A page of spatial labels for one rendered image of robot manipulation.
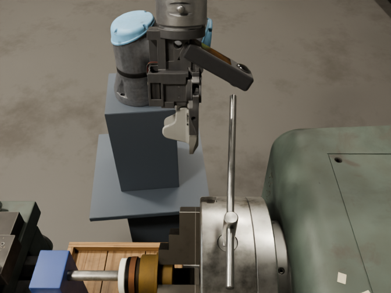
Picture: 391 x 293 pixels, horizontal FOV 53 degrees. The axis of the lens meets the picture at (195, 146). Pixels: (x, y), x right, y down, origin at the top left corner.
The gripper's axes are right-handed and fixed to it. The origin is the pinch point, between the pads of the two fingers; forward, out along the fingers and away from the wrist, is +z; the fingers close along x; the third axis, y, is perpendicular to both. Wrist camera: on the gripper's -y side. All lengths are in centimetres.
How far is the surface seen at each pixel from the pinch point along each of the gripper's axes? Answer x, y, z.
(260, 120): -192, -45, 75
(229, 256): 16.8, -5.0, 9.4
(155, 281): 6.0, 7.4, 25.2
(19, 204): -30, 49, 33
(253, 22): -325, -54, 30
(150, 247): -19.2, 11.6, 39.2
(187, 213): -0.6, 1.5, 14.6
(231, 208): 9.5, -5.7, 6.1
